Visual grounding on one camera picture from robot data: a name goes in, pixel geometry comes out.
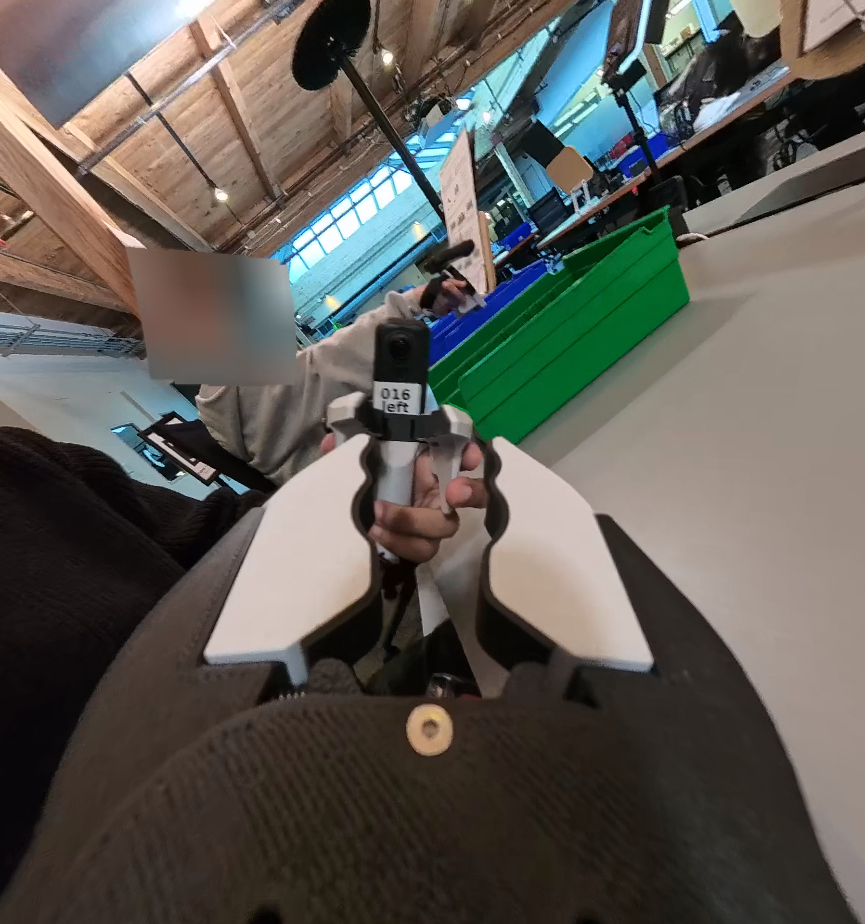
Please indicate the black ceiling pipe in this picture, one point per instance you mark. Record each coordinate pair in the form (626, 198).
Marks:
(172, 133)

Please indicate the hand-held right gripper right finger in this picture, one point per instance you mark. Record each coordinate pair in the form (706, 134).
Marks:
(569, 577)

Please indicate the grey desk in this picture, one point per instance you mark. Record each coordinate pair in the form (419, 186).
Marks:
(728, 469)

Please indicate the black box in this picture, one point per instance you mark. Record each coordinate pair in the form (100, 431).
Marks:
(669, 206)

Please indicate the black framed sign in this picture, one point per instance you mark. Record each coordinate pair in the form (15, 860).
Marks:
(179, 451)

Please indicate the person's left hand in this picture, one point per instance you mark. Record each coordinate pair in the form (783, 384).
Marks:
(418, 530)

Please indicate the blue plastic bin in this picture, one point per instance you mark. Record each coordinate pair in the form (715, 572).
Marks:
(490, 303)
(663, 143)

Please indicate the black floor lamp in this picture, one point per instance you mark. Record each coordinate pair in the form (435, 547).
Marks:
(331, 43)

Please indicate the green plastic bin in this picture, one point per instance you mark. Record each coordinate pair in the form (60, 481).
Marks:
(584, 325)

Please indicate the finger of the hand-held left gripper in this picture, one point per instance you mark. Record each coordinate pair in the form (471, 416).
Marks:
(347, 419)
(460, 429)

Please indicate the long wooden table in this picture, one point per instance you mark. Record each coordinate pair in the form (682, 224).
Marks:
(692, 126)

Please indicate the instruction sheet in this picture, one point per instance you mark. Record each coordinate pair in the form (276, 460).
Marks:
(844, 21)
(457, 188)

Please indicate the person's black sweater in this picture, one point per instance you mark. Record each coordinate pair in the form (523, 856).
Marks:
(57, 613)

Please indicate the person's left forearm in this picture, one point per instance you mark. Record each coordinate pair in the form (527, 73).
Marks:
(201, 520)

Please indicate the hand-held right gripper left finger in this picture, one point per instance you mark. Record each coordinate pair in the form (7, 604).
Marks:
(295, 570)

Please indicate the black studio light panel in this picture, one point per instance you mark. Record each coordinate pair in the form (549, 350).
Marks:
(631, 36)

